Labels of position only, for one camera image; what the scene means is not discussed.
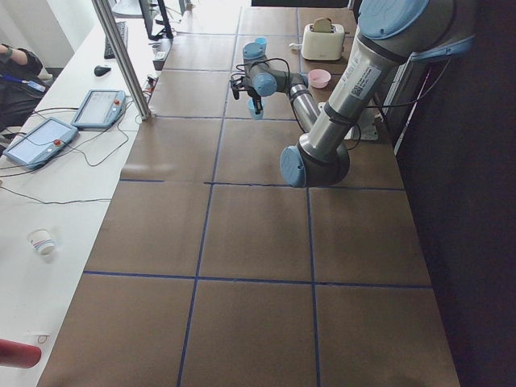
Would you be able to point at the black monitor stand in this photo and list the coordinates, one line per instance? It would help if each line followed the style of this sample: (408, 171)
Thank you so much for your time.
(156, 19)

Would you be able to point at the near teach pendant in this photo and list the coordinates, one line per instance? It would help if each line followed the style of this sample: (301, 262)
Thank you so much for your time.
(41, 144)

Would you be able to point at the cream toaster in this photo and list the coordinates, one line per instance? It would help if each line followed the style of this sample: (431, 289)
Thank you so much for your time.
(323, 45)

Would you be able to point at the paper cup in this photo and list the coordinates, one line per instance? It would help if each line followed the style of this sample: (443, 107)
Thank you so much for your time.
(41, 241)

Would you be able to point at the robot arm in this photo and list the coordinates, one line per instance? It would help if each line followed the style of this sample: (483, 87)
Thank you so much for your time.
(389, 34)

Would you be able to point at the teach pendant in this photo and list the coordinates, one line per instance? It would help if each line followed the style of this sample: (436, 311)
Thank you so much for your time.
(41, 144)
(100, 109)

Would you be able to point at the red cylinder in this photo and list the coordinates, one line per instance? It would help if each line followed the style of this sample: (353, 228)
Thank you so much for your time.
(18, 355)

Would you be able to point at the black computer mouse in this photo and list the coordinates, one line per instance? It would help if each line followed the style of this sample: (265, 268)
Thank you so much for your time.
(101, 70)

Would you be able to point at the white pedestal column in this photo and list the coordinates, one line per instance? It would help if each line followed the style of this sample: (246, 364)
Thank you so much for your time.
(365, 129)

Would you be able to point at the seated person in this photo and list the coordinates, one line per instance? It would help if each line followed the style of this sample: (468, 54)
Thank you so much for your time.
(21, 86)

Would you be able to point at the toast slice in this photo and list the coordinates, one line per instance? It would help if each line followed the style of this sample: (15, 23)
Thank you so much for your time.
(322, 25)

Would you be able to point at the aluminium frame post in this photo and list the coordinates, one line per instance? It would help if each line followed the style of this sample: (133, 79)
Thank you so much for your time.
(106, 19)

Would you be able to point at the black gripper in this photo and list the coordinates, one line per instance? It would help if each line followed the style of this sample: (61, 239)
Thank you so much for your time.
(254, 97)

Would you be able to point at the far teach pendant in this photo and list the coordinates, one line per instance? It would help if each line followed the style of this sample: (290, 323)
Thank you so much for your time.
(100, 109)

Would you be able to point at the pink bowl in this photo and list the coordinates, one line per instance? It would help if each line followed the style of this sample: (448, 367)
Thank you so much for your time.
(319, 78)

